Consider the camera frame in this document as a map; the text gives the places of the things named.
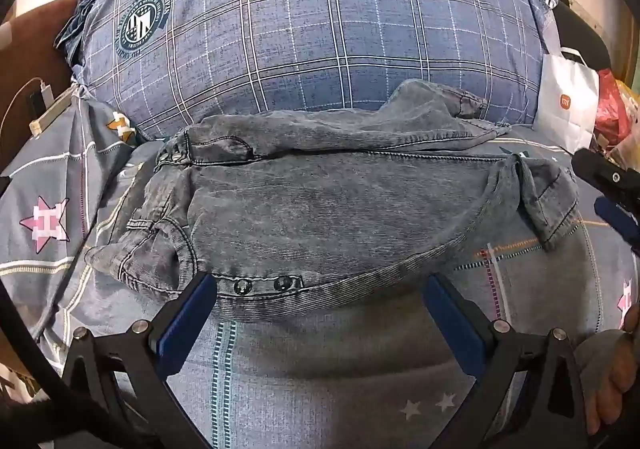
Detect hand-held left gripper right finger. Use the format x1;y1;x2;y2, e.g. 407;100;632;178
421;273;587;449

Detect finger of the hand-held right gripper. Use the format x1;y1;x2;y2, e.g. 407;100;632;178
571;148;640;204
594;196;640;257

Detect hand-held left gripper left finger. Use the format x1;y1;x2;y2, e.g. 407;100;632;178
61;271;218;449

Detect grey denim pants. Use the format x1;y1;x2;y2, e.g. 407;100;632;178
84;78;582;325

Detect person's right hand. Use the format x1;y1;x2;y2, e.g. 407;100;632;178
572;301;640;437

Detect red plastic bag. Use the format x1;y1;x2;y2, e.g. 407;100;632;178
592;69;638;146

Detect white paper bag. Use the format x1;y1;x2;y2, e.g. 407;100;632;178
537;46;601;156

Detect grey star-print bed sheet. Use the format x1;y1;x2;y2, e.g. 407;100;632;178
0;89;640;449

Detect beige power bank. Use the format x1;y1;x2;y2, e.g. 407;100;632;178
30;90;77;136

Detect brown wooden headboard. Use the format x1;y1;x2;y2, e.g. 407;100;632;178
0;0;96;180

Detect blue plaid pillow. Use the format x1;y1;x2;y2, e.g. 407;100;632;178
54;0;562;146

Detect white charging cable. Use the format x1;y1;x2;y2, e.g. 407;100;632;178
0;76;53;130

